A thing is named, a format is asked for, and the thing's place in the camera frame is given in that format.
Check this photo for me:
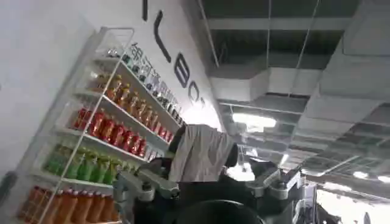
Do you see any grey striped cloth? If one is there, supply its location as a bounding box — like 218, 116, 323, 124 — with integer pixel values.
168, 124, 239, 183

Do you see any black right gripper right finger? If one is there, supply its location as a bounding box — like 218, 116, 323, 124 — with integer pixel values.
225, 161, 305, 201

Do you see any white shelf with drink bottles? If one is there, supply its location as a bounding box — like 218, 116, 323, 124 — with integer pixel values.
16, 26, 187, 224

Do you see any white ceiling air duct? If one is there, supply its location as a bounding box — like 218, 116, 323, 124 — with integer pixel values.
209, 66, 322, 103

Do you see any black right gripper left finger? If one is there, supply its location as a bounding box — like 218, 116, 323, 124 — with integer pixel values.
113, 158, 180, 203

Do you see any long bright ceiling lamp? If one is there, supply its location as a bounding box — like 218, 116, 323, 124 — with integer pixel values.
232, 113, 277, 129

